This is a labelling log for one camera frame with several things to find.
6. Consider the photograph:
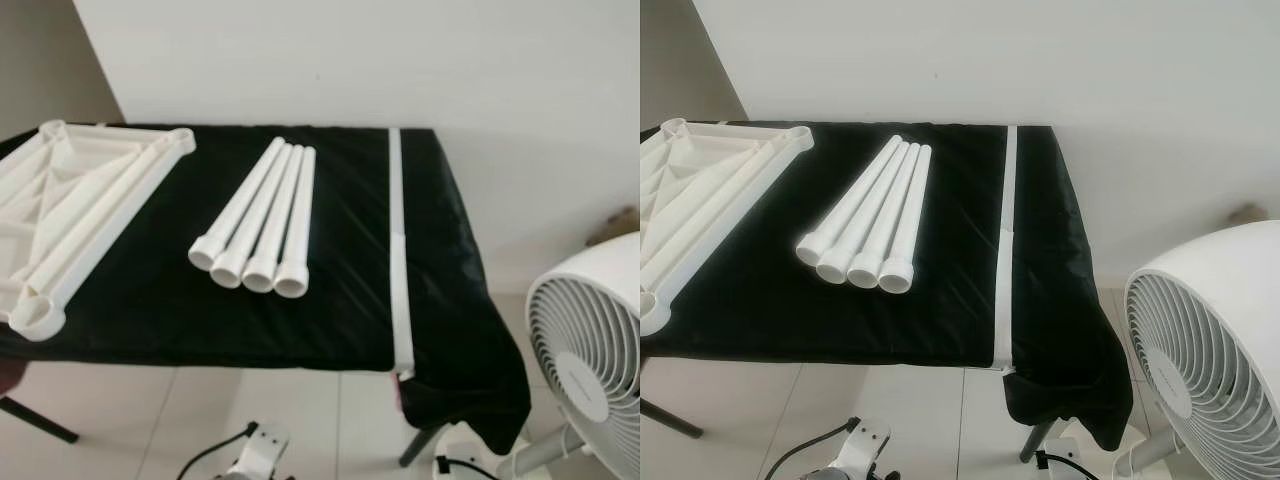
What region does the white plastic table top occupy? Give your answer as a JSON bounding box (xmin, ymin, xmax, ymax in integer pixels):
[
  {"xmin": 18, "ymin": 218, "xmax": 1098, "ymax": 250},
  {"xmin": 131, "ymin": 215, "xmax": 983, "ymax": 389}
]
[
  {"xmin": 640, "ymin": 118, "xmax": 814, "ymax": 337},
  {"xmin": 0, "ymin": 120, "xmax": 197, "ymax": 343}
]

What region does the white plastic table leg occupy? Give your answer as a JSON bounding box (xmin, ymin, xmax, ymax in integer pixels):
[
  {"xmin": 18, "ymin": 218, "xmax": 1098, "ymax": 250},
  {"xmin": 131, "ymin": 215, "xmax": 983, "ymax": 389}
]
[
  {"xmin": 188, "ymin": 136, "xmax": 287, "ymax": 271},
  {"xmin": 274, "ymin": 146, "xmax": 318, "ymax": 300},
  {"xmin": 878, "ymin": 144, "xmax": 933, "ymax": 295},
  {"xmin": 795, "ymin": 134, "xmax": 903, "ymax": 267},
  {"xmin": 847, "ymin": 143, "xmax": 922, "ymax": 290},
  {"xmin": 210, "ymin": 143, "xmax": 299, "ymax": 290},
  {"xmin": 816, "ymin": 141, "xmax": 914, "ymax": 286},
  {"xmin": 242, "ymin": 145, "xmax": 306, "ymax": 294}
]

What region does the black table cloth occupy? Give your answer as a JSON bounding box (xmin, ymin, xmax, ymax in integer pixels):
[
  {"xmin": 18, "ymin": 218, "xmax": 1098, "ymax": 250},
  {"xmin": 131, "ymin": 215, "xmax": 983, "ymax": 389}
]
[
  {"xmin": 640, "ymin": 120, "xmax": 1135, "ymax": 452},
  {"xmin": 0, "ymin": 123, "xmax": 532, "ymax": 456}
]

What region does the black metal table leg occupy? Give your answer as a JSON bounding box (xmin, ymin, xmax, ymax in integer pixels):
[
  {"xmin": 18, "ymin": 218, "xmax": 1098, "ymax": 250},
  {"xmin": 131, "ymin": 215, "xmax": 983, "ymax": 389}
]
[
  {"xmin": 640, "ymin": 399, "xmax": 705, "ymax": 440},
  {"xmin": 0, "ymin": 397, "xmax": 80, "ymax": 445},
  {"xmin": 399, "ymin": 424, "xmax": 448, "ymax": 469},
  {"xmin": 1019, "ymin": 418, "xmax": 1063, "ymax": 464}
]

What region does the white fabric strip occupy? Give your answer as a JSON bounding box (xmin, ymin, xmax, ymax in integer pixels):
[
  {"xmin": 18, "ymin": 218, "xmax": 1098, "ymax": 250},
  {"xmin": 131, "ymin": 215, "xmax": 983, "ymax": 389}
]
[
  {"xmin": 991, "ymin": 125, "xmax": 1019, "ymax": 375},
  {"xmin": 387, "ymin": 127, "xmax": 417, "ymax": 381}
]

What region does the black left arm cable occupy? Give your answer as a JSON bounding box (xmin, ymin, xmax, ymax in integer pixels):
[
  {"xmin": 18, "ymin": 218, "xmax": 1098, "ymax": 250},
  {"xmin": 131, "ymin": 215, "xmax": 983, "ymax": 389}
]
[
  {"xmin": 760, "ymin": 418, "xmax": 861, "ymax": 480},
  {"xmin": 177, "ymin": 423, "xmax": 259, "ymax": 480}
]

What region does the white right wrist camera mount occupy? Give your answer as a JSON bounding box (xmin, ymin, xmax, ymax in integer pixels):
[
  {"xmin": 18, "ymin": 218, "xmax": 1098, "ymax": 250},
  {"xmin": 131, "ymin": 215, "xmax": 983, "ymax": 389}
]
[
  {"xmin": 433, "ymin": 448, "xmax": 501, "ymax": 480},
  {"xmin": 1035, "ymin": 440, "xmax": 1098, "ymax": 480}
]

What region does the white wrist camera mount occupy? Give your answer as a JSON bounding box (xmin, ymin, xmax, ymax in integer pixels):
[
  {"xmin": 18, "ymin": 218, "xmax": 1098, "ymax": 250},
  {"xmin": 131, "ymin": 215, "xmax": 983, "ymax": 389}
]
[
  {"xmin": 1035, "ymin": 440, "xmax": 1098, "ymax": 480},
  {"xmin": 228, "ymin": 422, "xmax": 291, "ymax": 480},
  {"xmin": 820, "ymin": 418, "xmax": 893, "ymax": 480},
  {"xmin": 433, "ymin": 448, "xmax": 501, "ymax": 480}
]

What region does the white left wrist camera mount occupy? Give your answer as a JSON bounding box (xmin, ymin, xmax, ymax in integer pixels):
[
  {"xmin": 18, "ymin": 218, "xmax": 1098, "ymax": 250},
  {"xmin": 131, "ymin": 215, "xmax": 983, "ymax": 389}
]
[
  {"xmin": 820, "ymin": 418, "xmax": 893, "ymax": 480},
  {"xmin": 228, "ymin": 422, "xmax": 291, "ymax": 480}
]

